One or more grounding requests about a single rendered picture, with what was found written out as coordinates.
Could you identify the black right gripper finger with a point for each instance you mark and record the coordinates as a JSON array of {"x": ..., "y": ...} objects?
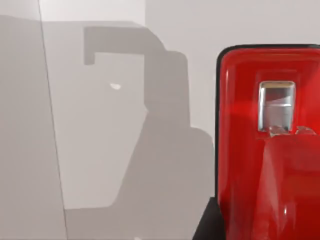
[{"x": 208, "y": 223}]

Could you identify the red stapler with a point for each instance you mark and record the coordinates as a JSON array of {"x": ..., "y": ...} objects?
[{"x": 250, "y": 162}]

